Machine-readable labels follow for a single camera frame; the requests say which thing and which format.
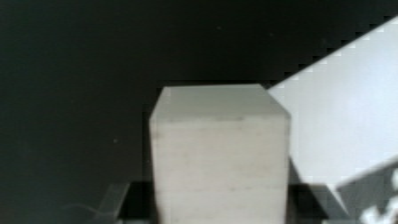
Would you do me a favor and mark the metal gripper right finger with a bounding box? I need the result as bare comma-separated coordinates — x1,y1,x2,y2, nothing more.
305,185,355,224

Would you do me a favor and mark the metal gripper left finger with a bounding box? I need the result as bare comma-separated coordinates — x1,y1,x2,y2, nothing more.
87,183,129,224

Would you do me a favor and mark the white desk leg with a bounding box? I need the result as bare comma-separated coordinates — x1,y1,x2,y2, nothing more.
149,84,289,224

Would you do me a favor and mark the white marker base sheet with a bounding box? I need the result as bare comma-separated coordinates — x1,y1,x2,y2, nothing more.
270,16,398,224

